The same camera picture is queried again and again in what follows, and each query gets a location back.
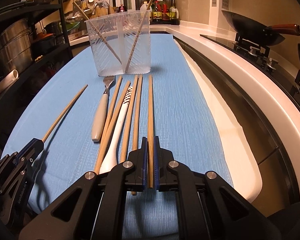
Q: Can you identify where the stainless steel pot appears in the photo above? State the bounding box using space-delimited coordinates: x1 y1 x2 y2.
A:
0 18 33 75

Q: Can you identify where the blue table mat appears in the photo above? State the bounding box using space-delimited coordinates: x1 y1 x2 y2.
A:
1 33 235 239

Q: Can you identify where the fork with cream handle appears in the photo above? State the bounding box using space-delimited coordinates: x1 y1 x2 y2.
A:
91 76 115 142

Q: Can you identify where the black condiment rack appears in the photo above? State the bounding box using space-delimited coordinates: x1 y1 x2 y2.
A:
139 0 180 25

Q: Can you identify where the black gas stove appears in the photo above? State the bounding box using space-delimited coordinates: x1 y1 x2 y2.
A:
201 34 300 112

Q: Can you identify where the white slotted spoon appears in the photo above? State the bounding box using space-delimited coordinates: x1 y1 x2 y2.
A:
99 86 133 174

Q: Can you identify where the black wok red handle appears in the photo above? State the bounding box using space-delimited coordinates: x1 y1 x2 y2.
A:
222 10 300 46

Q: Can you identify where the clear plastic utensil holder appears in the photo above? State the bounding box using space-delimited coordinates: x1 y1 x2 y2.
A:
85 10 151 76

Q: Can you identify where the white paper roll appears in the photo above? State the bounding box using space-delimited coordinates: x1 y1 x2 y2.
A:
0 69 19 94

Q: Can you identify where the chrome kitchen faucet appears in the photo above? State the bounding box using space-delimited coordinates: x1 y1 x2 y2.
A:
92 0 102 15

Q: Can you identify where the wooden chopstick in holder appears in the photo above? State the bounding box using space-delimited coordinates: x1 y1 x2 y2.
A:
125 0 153 74
73 1 121 63

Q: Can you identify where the yellow label oil bottle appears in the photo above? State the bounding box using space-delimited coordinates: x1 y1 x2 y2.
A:
140 1 151 12

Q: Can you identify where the black storage shelf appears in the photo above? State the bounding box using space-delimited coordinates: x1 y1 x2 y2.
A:
0 0 73 146

